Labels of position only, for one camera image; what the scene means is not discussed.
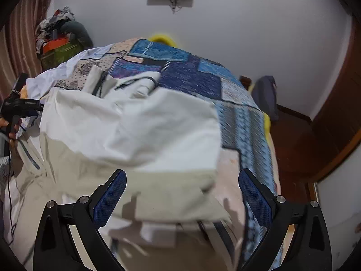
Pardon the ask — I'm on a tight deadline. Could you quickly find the person's left hand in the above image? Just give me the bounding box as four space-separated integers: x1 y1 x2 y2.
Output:
0 117 22 148

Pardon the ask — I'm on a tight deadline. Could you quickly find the brown wooden door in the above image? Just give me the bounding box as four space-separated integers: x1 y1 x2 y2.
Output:
311 20 360 182

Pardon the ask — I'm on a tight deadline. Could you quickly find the dark green stuffed cushion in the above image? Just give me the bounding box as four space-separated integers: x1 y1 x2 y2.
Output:
60 21 94 49

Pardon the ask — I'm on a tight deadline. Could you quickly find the blue patchwork bed quilt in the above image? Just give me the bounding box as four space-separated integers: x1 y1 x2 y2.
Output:
56 38 280 270

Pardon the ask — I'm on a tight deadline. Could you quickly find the green patterned storage box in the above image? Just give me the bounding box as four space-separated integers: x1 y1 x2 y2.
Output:
40 42 83 71

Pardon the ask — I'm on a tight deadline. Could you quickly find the orange box on pile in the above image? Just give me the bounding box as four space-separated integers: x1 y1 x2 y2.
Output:
43 36 69 54

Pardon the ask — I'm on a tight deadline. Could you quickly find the white shirt on bed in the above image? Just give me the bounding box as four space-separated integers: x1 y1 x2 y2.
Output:
26 43 113 100

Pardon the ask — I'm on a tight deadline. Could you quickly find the grey bag on floor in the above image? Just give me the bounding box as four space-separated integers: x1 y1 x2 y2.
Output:
251 75 279 121

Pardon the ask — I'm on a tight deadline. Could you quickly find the striped red curtain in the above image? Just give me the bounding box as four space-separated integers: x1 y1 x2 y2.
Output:
1 0 51 99

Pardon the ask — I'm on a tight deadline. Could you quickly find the white and beige jacket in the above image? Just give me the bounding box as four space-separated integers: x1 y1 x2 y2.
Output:
5 72 230 270

